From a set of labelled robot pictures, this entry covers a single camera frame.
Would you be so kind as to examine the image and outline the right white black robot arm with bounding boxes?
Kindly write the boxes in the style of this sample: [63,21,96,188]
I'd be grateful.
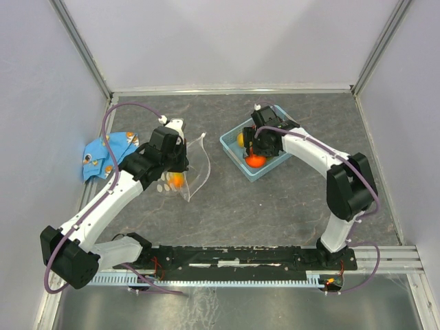
[241,104,380,269]

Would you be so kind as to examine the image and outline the light blue cable duct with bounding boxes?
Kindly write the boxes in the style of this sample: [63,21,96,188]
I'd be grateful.
[88,270,324,288]

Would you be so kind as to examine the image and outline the purple cable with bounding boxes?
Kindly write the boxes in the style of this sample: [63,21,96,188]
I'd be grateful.
[252,98,382,295]
[43,101,166,295]

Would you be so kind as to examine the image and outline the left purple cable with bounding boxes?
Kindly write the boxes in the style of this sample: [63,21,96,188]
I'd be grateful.
[43,101,166,295]

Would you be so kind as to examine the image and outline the blue patterned cloth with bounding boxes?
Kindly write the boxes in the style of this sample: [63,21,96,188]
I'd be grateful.
[82,131,140,182]

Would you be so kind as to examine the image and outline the small yellow toy peach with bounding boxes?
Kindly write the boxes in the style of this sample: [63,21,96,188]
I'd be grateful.
[236,133,244,148]

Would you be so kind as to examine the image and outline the orange toy tangerine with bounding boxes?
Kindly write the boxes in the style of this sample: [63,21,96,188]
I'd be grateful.
[245,155,267,168]

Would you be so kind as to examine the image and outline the light blue plastic basket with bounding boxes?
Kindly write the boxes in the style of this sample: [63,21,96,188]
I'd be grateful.
[219,103,299,182]

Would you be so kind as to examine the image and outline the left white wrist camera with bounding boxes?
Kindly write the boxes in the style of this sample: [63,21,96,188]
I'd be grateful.
[158,115,186,139]

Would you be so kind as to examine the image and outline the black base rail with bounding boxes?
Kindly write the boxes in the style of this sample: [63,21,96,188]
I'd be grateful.
[113,244,358,281]

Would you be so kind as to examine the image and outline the clear dotted zip top bag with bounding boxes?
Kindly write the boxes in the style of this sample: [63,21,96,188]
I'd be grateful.
[155,132,211,202]

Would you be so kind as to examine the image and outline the green yellow toy mango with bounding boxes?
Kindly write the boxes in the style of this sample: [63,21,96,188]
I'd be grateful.
[168,173,185,189]

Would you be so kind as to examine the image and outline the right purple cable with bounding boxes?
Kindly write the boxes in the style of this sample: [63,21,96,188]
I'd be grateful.
[252,98,382,295]

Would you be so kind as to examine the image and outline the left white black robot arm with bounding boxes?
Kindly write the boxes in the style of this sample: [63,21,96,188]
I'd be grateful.
[40,119,188,289]

